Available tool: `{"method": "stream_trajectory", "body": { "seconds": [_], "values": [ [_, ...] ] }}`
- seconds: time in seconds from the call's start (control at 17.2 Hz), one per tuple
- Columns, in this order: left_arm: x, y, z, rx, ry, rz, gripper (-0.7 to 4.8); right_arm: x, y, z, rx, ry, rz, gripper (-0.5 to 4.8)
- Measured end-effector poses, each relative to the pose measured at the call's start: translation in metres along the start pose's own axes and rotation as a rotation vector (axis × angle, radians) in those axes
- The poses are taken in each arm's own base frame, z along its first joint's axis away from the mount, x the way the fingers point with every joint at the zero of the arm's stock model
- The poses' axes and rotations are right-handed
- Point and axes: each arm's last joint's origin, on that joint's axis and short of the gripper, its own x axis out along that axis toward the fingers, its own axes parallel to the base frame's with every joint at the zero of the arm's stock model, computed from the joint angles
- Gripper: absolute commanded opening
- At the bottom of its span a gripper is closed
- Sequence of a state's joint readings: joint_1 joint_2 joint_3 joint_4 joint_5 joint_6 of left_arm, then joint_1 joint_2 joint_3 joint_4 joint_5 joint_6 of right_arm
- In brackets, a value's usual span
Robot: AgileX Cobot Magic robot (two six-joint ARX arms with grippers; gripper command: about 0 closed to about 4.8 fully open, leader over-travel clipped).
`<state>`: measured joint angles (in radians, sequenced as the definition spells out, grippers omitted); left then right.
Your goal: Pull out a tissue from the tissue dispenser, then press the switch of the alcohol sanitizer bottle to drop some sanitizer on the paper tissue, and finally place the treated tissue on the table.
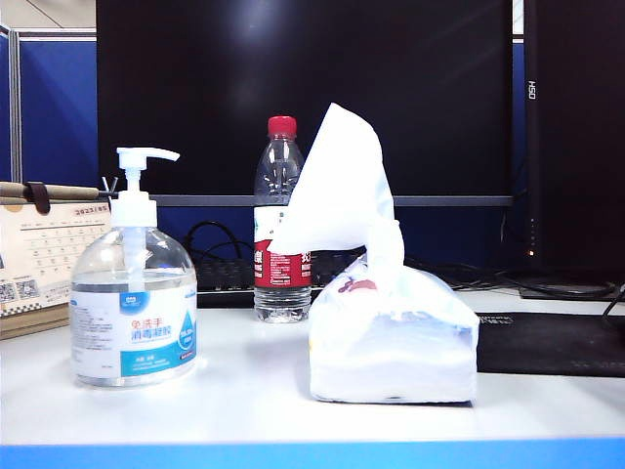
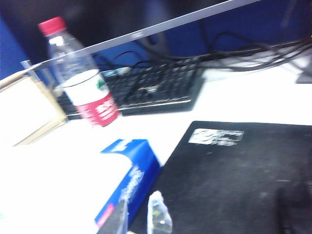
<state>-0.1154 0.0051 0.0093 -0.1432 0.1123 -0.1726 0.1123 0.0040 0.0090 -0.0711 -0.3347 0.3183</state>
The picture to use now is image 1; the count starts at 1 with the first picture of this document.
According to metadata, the black AOC monitor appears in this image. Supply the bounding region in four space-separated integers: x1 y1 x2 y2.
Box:
96 0 515 209

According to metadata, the black looped cable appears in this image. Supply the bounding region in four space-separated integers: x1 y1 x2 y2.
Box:
183 220 256 280

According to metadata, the black monitor stand base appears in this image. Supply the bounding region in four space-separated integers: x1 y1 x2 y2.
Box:
518 281 619 301

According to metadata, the paper desk calendar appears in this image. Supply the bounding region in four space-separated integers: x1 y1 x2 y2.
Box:
0 197 114 341

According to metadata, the black desk cable bundle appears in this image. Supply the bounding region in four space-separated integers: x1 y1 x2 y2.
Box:
404 258 621 299

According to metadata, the black HSD monitor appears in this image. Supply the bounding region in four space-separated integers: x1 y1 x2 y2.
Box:
521 0 625 273

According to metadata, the clear hand sanitizer pump bottle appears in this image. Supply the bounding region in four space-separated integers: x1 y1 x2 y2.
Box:
69 147 199 389

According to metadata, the black keyboard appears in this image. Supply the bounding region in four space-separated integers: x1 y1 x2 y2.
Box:
194 251 363 309

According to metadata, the water bottle with red label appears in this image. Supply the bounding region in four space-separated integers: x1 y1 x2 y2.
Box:
253 115 313 324

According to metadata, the black mouse pad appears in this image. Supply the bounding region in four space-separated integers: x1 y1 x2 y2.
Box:
476 312 625 378

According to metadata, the black curved cable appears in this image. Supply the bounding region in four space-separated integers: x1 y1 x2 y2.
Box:
601 282 625 338

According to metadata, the white plastic tissue pack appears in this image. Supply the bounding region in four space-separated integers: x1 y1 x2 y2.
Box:
308 253 480 405

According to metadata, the white tissue sheet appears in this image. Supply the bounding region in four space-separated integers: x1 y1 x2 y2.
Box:
270 102 406 276

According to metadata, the wooden rod with brown strap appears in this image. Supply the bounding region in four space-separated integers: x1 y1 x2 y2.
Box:
0 180 113 216

